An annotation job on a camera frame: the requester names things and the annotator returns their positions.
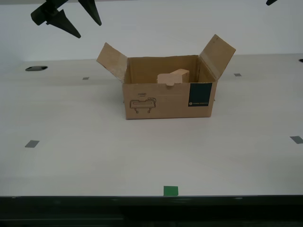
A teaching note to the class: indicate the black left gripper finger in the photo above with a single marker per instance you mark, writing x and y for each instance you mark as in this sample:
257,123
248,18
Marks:
67,26
91,10

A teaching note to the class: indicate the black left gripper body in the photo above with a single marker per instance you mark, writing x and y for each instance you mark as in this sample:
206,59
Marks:
46,13

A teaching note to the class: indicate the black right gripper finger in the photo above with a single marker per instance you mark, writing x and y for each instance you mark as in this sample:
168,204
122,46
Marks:
271,2

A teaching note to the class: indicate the light wooden block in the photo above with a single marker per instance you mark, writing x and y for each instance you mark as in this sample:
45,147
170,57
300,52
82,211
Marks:
185,74

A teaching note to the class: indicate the brown cardboard box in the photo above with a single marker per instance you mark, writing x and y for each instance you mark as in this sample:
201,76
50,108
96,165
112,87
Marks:
163,101

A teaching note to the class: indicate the large green tape square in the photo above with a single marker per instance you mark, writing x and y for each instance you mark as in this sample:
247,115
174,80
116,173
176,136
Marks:
171,191

